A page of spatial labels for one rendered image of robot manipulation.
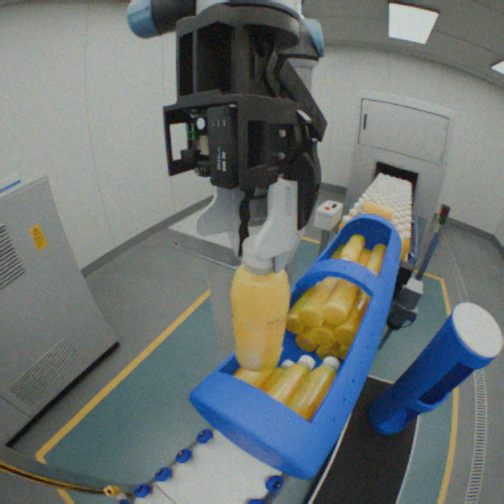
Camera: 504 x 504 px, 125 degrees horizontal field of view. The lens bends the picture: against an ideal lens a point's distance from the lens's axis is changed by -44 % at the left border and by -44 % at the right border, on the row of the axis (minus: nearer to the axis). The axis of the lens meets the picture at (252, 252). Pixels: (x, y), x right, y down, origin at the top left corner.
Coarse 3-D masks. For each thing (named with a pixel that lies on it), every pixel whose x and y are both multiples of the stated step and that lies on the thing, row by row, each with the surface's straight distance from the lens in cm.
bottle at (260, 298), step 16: (240, 272) 24; (256, 272) 23; (272, 272) 23; (240, 288) 24; (256, 288) 23; (272, 288) 23; (288, 288) 25; (240, 304) 25; (256, 304) 24; (272, 304) 24; (288, 304) 26; (240, 320) 26; (256, 320) 25; (272, 320) 26; (240, 336) 29; (256, 336) 28; (272, 336) 28; (240, 352) 32; (256, 352) 31; (272, 352) 32; (256, 368) 34
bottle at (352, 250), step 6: (354, 234) 97; (348, 240) 95; (354, 240) 91; (360, 240) 93; (348, 246) 87; (354, 246) 87; (360, 246) 91; (342, 252) 85; (348, 252) 84; (354, 252) 85; (360, 252) 90; (342, 258) 83; (348, 258) 82; (354, 258) 84
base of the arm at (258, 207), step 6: (252, 198) 73; (258, 198) 73; (264, 198) 75; (252, 204) 73; (258, 204) 74; (264, 204) 75; (252, 210) 73; (258, 210) 75; (264, 210) 75; (252, 216) 73; (258, 216) 75; (264, 216) 76; (252, 222) 74; (258, 222) 74; (264, 222) 76
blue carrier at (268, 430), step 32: (352, 224) 101; (384, 224) 93; (320, 256) 80; (384, 288) 64; (384, 320) 62; (288, 352) 69; (352, 352) 45; (224, 384) 38; (352, 384) 44; (224, 416) 35; (256, 416) 34; (288, 416) 35; (320, 416) 38; (256, 448) 43; (288, 448) 35; (320, 448) 40
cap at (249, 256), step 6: (246, 240) 23; (252, 240) 23; (246, 246) 22; (252, 246) 22; (246, 252) 22; (252, 252) 22; (246, 258) 23; (252, 258) 22; (270, 258) 22; (252, 264) 22; (258, 264) 22; (264, 264) 22; (270, 264) 22
